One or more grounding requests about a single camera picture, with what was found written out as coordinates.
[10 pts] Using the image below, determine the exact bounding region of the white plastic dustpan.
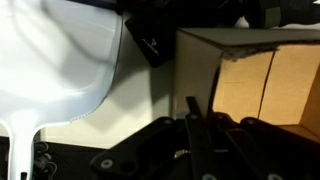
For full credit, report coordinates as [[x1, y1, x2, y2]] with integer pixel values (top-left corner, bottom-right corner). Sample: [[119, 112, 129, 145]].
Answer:
[[0, 0, 124, 180]]

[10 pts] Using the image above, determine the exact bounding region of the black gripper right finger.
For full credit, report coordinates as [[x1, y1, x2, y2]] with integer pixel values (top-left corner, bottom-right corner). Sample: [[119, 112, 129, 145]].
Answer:
[[212, 112, 320, 180]]

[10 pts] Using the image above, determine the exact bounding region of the brown cardboard box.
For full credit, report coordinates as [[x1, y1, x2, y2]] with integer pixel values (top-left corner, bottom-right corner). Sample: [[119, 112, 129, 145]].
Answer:
[[172, 27, 320, 145]]

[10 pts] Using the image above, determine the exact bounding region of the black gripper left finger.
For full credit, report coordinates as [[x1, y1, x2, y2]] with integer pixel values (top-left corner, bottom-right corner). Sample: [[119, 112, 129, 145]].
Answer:
[[89, 96, 218, 180]]

